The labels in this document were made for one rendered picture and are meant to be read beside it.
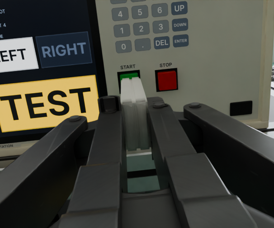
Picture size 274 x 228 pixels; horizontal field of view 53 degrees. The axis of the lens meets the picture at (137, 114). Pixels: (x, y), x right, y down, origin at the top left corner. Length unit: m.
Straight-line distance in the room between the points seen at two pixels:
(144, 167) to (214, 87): 0.11
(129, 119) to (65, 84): 0.14
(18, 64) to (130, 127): 0.17
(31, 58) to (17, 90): 0.04
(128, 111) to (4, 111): 0.18
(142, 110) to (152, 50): 0.13
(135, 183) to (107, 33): 0.15
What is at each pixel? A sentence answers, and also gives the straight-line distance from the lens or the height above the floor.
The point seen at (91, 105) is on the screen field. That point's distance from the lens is 0.29.
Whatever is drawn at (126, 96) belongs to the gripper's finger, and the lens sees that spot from 0.16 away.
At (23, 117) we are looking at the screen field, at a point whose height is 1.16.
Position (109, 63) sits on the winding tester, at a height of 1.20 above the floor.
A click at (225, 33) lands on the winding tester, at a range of 0.29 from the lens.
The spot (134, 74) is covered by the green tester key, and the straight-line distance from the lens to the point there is 0.27.
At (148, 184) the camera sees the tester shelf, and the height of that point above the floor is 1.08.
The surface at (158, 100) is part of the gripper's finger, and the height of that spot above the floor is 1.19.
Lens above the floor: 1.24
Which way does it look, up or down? 18 degrees down
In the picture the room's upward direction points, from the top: 6 degrees counter-clockwise
